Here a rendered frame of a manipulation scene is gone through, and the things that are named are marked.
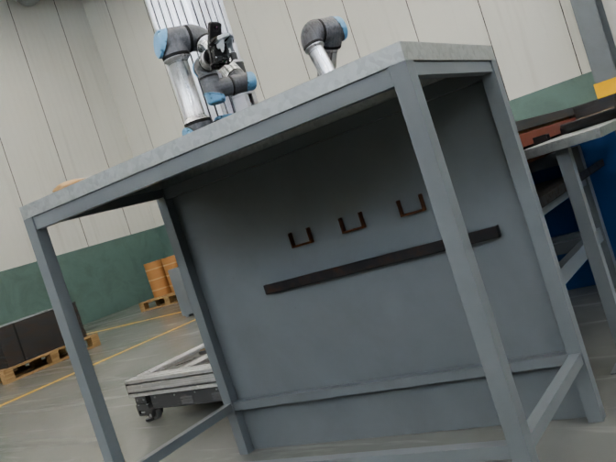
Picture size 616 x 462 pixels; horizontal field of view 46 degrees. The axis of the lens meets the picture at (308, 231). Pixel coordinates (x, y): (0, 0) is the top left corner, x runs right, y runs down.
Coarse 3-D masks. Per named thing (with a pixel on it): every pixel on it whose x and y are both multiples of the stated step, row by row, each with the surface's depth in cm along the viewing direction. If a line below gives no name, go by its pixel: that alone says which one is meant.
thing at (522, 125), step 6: (570, 108) 334; (546, 114) 297; (552, 114) 304; (558, 114) 314; (564, 114) 322; (570, 114) 332; (522, 120) 267; (528, 120) 273; (534, 120) 280; (540, 120) 287; (546, 120) 295; (552, 120) 302; (522, 126) 265; (528, 126) 271
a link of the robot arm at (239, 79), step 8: (192, 32) 306; (200, 32) 306; (200, 40) 305; (200, 48) 306; (232, 64) 293; (224, 72) 293; (232, 72) 289; (240, 72) 289; (248, 72) 289; (232, 80) 285; (240, 80) 286; (248, 80) 288; (256, 80) 290; (240, 88) 287; (248, 88) 289
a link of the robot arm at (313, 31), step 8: (312, 24) 327; (320, 24) 328; (304, 32) 326; (312, 32) 325; (320, 32) 327; (304, 40) 326; (312, 40) 324; (320, 40) 325; (304, 48) 326; (312, 48) 325; (320, 48) 325; (312, 56) 325; (320, 56) 323; (320, 64) 323; (328, 64) 323; (320, 72) 324
